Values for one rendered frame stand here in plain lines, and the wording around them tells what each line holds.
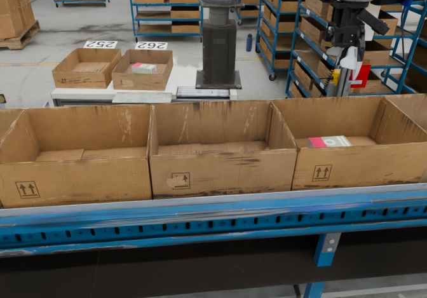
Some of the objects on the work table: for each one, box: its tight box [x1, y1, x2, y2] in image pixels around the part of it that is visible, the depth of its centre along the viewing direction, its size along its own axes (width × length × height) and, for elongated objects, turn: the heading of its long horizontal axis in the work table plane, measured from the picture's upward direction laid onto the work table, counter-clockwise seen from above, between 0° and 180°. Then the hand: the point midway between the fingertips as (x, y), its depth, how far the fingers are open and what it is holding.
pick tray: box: [52, 48, 122, 89], centre depth 203 cm, size 28×38×10 cm
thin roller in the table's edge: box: [177, 93, 229, 97], centre depth 187 cm, size 2×28×2 cm, turn 89°
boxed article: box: [132, 62, 156, 73], centre depth 209 cm, size 7×13×4 cm, turn 70°
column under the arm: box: [195, 19, 242, 90], centre depth 193 cm, size 26×26×33 cm
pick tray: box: [111, 49, 173, 91], centre depth 202 cm, size 28×38×10 cm
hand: (347, 70), depth 103 cm, fingers open, 10 cm apart
